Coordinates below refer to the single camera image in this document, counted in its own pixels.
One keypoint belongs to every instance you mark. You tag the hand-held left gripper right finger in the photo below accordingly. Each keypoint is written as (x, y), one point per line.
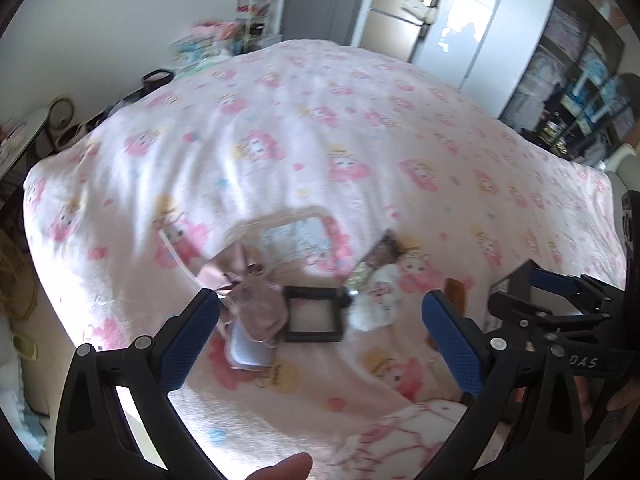
(452, 340)

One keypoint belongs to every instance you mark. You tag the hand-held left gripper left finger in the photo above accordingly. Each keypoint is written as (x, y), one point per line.
(187, 340)

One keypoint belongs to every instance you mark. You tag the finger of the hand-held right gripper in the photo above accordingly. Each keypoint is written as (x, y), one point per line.
(520, 307)
(555, 281)

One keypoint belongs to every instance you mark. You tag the wooden comb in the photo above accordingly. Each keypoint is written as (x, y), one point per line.
(456, 292)

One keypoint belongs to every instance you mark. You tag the pink cloth bag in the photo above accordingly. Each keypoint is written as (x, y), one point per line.
(260, 305)

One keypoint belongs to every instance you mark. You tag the black square frame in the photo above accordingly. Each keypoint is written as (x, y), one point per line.
(315, 291)

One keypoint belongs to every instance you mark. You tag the person's right hand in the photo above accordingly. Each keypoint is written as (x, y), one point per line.
(625, 400)

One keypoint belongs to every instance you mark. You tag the person's left hand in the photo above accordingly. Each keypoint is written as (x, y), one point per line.
(280, 467)

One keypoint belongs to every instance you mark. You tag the clear foil packet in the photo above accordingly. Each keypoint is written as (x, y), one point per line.
(359, 280)

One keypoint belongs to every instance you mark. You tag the pink patterned cloth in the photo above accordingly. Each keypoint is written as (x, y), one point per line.
(400, 440)

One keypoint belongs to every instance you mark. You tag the white padded headboard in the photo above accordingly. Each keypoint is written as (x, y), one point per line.
(625, 170)

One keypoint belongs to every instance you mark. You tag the light blue cloth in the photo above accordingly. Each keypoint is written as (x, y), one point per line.
(22, 425)

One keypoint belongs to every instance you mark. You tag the dark display cabinet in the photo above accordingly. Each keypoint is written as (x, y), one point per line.
(565, 75)

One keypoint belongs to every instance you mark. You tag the pink printed blanket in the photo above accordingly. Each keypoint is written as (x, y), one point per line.
(350, 135)

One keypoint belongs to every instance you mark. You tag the white wardrobe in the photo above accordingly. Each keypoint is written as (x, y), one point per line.
(480, 35)

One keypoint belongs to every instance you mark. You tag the curled metal chair back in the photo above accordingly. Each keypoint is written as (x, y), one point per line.
(61, 112)

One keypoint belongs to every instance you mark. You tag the black bag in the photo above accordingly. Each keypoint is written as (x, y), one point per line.
(156, 79)

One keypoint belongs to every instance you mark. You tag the round side table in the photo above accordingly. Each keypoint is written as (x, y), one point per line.
(20, 135)

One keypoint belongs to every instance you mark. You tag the pile of toys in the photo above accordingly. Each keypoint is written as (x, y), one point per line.
(205, 42)

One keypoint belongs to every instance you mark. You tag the white handbag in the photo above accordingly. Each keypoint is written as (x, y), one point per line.
(420, 7)

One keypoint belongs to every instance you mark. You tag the beige refrigerator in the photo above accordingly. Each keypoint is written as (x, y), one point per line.
(385, 25)

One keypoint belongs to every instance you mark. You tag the white shelf rack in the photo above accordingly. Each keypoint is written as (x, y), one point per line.
(255, 5)

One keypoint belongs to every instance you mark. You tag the grey door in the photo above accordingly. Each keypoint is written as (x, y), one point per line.
(320, 0)

